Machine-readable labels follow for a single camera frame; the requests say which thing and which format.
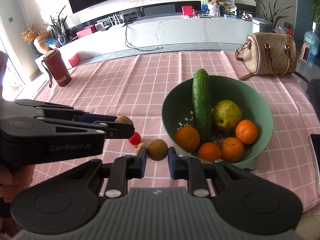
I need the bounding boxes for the small red tomato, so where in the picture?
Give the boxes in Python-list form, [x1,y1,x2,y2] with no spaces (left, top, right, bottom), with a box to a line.
[129,132,142,146]

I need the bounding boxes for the orange tangerine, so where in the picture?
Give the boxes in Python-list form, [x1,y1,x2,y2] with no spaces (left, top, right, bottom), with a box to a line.
[235,120,258,145]
[197,142,222,162]
[174,126,200,153]
[220,137,244,163]

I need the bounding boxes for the yellow-green pear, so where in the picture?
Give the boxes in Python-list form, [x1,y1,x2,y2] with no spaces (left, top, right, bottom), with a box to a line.
[213,100,243,133]

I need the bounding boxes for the green cucumber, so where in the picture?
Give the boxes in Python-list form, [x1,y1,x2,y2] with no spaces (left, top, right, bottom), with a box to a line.
[192,68,212,144]

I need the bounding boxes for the person's left hand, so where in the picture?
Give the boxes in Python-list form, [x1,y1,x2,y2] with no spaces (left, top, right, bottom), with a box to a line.
[0,165,35,203]

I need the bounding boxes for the pink checked tablecloth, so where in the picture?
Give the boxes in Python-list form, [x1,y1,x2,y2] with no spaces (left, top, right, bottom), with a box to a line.
[36,51,319,215]

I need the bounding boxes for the red storage boxes low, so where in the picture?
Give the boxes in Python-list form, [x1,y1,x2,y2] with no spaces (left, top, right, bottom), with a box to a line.
[68,54,80,68]

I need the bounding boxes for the dark red TIME tumbler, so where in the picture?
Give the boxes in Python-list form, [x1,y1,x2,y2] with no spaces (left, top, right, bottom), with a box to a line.
[41,49,72,88]

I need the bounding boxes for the green colander bowl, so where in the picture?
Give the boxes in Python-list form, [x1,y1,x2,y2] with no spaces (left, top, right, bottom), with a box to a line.
[162,75,273,170]

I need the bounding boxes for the white marble TV cabinet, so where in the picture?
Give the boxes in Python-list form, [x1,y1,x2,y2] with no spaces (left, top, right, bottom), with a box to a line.
[34,15,253,81]

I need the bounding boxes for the pink box on cabinet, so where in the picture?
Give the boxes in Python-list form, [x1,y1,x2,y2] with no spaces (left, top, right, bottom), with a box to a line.
[76,25,97,38]

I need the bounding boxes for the orange vase dried flowers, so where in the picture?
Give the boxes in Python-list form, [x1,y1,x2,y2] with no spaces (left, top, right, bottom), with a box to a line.
[21,24,52,54]

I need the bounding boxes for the potted green plant left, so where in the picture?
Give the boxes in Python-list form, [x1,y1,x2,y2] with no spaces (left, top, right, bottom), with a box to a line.
[47,6,67,46]

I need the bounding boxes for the white wifi router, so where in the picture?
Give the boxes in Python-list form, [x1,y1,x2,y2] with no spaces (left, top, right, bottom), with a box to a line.
[108,13,125,27]

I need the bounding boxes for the red box on cabinet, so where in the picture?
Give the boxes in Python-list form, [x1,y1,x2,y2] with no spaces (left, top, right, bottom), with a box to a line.
[181,5,194,17]

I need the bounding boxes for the beige patterned handbag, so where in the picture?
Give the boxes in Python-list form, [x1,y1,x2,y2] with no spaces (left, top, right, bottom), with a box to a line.
[235,33,297,81]

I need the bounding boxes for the teddy bear in pot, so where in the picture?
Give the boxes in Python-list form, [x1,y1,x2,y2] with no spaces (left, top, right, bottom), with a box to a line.
[208,0,225,17]

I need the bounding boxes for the grey metal trash bin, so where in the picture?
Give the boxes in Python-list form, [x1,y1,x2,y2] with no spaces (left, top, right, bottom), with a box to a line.
[251,17,274,33]

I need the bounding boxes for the round decorative plate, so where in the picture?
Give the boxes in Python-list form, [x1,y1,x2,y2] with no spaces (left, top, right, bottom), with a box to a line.
[220,0,237,12]

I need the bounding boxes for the tall leafy plant right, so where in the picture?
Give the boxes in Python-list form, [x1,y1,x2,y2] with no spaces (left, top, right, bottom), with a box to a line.
[253,0,293,29]

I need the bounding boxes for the blue water jug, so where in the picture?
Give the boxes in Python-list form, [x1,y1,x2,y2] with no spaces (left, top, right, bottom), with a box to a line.
[304,22,319,64]

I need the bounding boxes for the black power cable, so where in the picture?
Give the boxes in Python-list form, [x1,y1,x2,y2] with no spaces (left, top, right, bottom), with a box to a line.
[124,21,164,53]

